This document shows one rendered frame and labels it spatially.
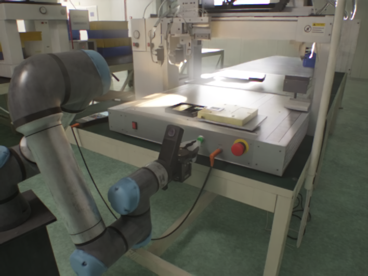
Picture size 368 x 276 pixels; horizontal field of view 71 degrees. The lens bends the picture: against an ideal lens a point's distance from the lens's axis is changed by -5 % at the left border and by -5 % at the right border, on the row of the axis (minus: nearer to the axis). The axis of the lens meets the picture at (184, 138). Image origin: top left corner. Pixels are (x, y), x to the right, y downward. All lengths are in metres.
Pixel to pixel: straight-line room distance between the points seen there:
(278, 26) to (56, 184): 0.97
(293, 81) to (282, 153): 0.50
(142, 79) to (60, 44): 1.68
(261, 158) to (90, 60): 0.54
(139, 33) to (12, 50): 1.59
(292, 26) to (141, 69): 0.87
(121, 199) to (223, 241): 1.15
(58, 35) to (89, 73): 2.54
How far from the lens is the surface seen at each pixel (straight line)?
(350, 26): 1.45
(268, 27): 1.20
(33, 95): 0.57
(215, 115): 0.90
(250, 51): 8.66
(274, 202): 0.84
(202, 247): 1.65
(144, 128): 1.04
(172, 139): 0.73
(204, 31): 1.19
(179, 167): 0.76
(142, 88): 1.65
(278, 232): 0.89
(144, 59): 1.61
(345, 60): 1.46
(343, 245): 1.89
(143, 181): 0.64
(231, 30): 1.25
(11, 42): 2.93
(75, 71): 0.62
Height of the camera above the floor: 1.16
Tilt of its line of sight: 22 degrees down
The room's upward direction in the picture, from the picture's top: straight up
